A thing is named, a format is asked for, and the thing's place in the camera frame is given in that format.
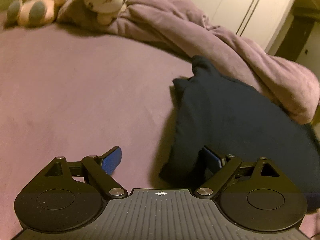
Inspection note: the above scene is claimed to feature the dark wooden door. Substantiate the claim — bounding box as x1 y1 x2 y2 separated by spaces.
275 17 315 62

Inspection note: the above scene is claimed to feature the pink crumpled duvet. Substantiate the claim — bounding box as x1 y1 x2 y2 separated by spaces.
57 0 319 124

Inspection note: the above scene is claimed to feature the pink bed sheet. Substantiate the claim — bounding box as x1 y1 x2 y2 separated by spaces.
0 12 320 240

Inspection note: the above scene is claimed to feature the dark navy zip jacket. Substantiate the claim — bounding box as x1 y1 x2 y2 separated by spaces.
159 56 319 210

